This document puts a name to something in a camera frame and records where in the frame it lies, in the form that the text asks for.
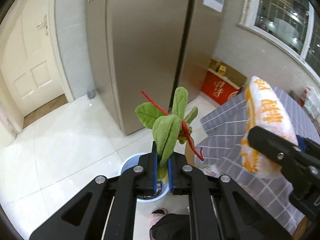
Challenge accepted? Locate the red white snack wrapper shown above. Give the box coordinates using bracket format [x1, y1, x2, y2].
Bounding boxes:
[202, 164, 221, 178]

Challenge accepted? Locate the orange white snack bag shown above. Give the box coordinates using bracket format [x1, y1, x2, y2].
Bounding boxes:
[240, 76, 298, 179]

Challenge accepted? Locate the green plush leaf toy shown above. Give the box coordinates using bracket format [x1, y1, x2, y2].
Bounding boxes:
[135, 87, 204, 184]

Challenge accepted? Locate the blue trash bin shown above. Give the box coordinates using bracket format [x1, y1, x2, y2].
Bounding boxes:
[120, 152, 171, 203]

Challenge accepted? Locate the white plastic bag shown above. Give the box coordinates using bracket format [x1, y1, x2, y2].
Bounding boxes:
[300, 87, 320, 119]

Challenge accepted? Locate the pink slipper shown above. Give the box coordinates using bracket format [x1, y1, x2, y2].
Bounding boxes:
[148, 208, 167, 231]

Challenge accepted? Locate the black trouser leg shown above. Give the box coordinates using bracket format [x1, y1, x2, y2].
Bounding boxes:
[149, 213, 190, 240]

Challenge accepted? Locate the grey checked tablecloth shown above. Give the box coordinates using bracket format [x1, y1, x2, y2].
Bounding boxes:
[198, 93, 304, 233]

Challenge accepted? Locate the brown cardboard box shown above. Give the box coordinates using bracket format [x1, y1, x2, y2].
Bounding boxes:
[209, 58, 247, 88]

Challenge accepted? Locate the red cardboard box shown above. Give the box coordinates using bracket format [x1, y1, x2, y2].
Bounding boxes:
[201, 69, 240, 105]

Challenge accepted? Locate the yellow small box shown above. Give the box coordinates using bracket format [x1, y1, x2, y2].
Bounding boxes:
[217, 64, 227, 76]

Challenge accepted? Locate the white framed window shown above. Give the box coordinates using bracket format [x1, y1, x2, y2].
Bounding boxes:
[239, 0, 319, 77]

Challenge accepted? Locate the white door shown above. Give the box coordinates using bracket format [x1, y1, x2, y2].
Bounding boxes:
[1, 0, 69, 132]

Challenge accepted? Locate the beige refrigerator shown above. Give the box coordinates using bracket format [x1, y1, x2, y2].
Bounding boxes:
[86, 0, 222, 135]

